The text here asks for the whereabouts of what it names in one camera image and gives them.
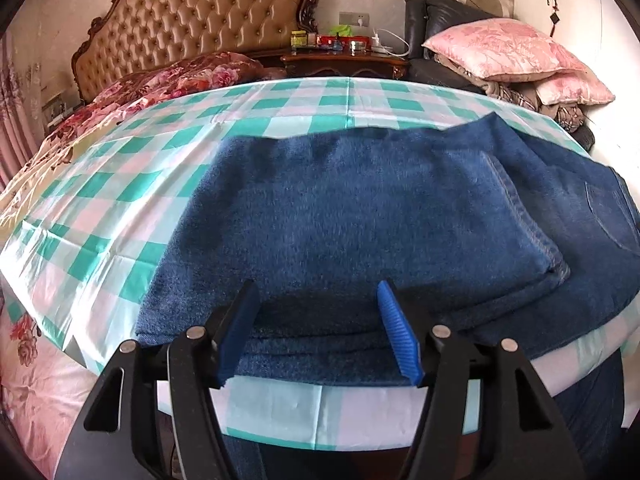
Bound pink floral bed sheet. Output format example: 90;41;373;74
0;105;108;478

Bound beige plaid blanket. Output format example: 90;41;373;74
482;80;588;131

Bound green white checked tablecloth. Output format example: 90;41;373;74
0;77;631;453

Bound small pink floral pillow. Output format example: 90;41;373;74
535;72;616;107

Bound large pink floral pillow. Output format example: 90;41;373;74
422;17;598;83

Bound tufted leather carved headboard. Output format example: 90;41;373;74
70;0;321;103

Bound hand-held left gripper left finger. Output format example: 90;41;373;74
55;280;262;480

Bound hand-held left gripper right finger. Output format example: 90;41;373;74
376;279;586;480

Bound red floral blanket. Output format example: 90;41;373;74
47;51;288;141

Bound black leather armchair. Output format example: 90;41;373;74
404;0;596;153

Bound dark wooden nightstand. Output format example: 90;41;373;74
280;50;411;81

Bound blue denim pants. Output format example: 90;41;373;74
135;112;640;391

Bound white power strip with cable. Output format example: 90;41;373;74
370;29;411;58

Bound person's blue trouser leg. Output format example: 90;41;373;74
560;347;628;480
220;432;416;480

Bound pink curtain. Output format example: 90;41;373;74
0;30;46;191

